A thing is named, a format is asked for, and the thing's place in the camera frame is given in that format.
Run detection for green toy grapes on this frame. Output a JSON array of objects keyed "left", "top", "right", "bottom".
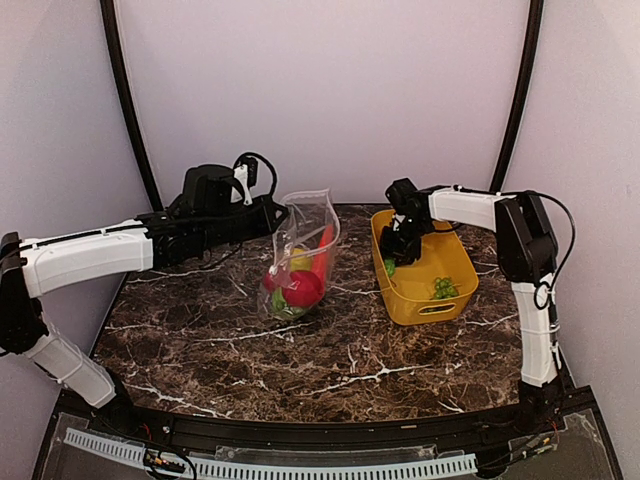
[{"left": 431, "top": 277, "right": 459, "bottom": 300}]

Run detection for left black frame post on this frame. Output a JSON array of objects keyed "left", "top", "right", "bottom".
[{"left": 99, "top": 0, "right": 163, "bottom": 211}]

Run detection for pink red toy fruit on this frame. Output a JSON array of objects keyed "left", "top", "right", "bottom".
[{"left": 262, "top": 272, "right": 283, "bottom": 293}]

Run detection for green toy cucumber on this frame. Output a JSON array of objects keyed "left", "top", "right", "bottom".
[{"left": 384, "top": 258, "right": 396, "bottom": 278}]

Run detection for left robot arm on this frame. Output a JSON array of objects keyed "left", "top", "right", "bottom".
[{"left": 1, "top": 152, "right": 287, "bottom": 436}]

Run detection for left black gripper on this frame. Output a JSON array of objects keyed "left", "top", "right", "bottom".
[{"left": 198, "top": 192, "right": 288, "bottom": 249}]

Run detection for black front rail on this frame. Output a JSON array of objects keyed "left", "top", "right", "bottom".
[{"left": 49, "top": 389, "right": 601, "bottom": 456}]

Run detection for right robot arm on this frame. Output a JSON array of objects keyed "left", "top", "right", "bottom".
[{"left": 380, "top": 178, "right": 565, "bottom": 434}]

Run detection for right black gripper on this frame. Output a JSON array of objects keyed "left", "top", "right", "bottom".
[{"left": 380, "top": 216, "right": 432, "bottom": 265}]

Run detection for yellow plastic basket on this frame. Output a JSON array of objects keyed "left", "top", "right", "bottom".
[{"left": 370, "top": 209, "right": 479, "bottom": 326}]

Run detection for right black frame post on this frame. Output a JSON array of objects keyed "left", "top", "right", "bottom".
[{"left": 489, "top": 0, "right": 545, "bottom": 192}]

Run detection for red toy chili pepper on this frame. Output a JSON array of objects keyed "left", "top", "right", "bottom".
[{"left": 311, "top": 225, "right": 334, "bottom": 290}]

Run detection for clear zip top bag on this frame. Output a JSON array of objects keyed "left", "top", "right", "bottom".
[{"left": 257, "top": 188, "right": 341, "bottom": 322}]

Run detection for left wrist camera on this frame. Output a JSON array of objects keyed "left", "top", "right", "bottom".
[{"left": 231, "top": 152, "right": 258, "bottom": 206}]

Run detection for red toy tomato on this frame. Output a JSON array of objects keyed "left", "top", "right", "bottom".
[{"left": 282, "top": 270, "right": 324, "bottom": 308}]

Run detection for white slotted cable duct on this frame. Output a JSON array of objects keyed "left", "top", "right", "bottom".
[{"left": 64, "top": 428, "right": 478, "bottom": 479}]

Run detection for black frame post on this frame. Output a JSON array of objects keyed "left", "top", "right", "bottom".
[
  {"left": 489, "top": 0, "right": 545, "bottom": 192},
  {"left": 99, "top": 0, "right": 163, "bottom": 211}
]

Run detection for yellow toy lemon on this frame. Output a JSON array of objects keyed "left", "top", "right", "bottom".
[{"left": 289, "top": 248, "right": 313, "bottom": 272}]

